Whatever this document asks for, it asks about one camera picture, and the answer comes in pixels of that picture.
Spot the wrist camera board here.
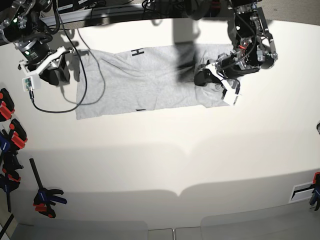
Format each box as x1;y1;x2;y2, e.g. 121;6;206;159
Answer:
22;74;41;92
222;87;240;106

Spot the blue clamp right edge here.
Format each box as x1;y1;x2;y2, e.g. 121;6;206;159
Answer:
309;172;320;211

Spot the upper orange black clamp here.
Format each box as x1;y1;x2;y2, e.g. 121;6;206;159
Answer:
0;88;15;122

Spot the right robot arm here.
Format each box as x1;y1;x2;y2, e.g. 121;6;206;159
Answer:
0;0;74;91

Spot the white label plate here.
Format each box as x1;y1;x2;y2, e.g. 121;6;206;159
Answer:
288;182;314;204

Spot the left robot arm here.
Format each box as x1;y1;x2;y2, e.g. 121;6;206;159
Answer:
194;0;278;94

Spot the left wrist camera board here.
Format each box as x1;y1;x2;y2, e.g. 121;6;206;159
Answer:
222;87;240;106

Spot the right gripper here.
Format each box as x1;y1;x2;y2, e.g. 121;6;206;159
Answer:
17;41;74;86

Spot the clamp with long black bar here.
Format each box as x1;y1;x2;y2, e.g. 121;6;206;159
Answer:
29;158;68;219

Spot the black camera mount top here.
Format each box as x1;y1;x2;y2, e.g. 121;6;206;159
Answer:
183;0;222;21

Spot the blue black clamp left edge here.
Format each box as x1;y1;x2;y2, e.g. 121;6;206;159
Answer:
0;129;24;213

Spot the orange black clamp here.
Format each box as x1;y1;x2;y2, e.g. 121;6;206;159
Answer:
0;88;15;122
8;118;28;151

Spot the aluminium rail top left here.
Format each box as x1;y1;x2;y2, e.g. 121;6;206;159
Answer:
39;2;146;26

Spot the black camera cable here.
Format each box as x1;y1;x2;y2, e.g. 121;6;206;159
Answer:
28;0;88;114

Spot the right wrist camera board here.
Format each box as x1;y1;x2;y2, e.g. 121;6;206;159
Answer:
22;74;41;92

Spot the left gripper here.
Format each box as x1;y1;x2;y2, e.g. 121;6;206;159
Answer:
193;53;260;92

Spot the grey T-shirt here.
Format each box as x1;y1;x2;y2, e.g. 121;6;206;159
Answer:
72;43;233;120

